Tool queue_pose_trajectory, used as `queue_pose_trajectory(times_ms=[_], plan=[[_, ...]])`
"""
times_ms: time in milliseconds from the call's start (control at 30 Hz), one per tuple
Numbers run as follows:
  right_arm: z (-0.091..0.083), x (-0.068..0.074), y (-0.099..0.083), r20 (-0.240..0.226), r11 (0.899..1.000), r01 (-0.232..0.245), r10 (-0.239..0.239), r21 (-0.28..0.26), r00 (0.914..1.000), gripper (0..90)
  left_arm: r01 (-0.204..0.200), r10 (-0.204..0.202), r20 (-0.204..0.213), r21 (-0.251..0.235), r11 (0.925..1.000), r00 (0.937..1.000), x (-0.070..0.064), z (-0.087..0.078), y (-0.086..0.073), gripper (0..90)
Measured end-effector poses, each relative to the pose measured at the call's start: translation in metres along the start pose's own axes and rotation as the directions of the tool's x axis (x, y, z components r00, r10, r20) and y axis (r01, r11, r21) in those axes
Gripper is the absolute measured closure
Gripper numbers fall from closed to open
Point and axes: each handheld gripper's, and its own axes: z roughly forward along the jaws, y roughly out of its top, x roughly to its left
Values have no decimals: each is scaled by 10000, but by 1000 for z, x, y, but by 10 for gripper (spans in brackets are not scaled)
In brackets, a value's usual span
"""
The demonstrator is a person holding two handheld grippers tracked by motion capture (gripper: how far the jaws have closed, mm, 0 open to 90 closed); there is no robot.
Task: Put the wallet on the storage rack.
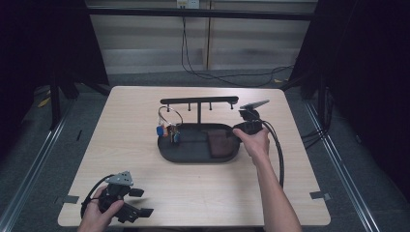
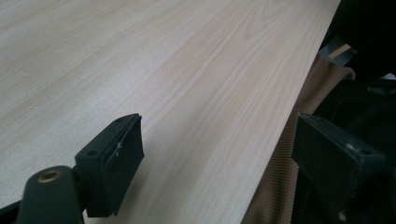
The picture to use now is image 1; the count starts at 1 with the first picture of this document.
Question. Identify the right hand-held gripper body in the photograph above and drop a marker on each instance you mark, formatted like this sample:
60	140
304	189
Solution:
250	124

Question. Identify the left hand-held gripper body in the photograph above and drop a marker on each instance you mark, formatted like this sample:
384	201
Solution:
112	196

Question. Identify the brown zip pouch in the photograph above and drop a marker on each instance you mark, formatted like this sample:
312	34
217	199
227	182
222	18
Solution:
221	143

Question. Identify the black key rack with tray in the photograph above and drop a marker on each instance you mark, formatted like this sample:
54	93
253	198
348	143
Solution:
193	148

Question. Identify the key bunch with coloured tags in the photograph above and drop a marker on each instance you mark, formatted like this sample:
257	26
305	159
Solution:
168	129

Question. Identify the person's right hand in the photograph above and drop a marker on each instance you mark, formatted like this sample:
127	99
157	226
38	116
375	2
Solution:
256	145

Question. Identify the person's left hand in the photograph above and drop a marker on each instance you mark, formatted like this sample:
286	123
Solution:
95	217

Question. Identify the grey tape strip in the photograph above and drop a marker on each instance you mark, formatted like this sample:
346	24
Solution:
70	199
320	195

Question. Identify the black metal stand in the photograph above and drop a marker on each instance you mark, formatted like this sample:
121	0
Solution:
55	103

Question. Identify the yellow floor tape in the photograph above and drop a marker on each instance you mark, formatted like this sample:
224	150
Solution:
43	102

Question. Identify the black horizontal bar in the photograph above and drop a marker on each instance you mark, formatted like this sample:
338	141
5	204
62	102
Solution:
199	13

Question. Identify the dark curtain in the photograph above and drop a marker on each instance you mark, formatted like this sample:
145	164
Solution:
364	64
38	48

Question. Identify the metal floor rail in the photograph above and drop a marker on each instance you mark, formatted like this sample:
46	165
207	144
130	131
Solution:
341	167
29	174

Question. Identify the white wall socket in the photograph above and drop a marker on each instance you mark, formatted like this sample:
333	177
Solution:
188	4

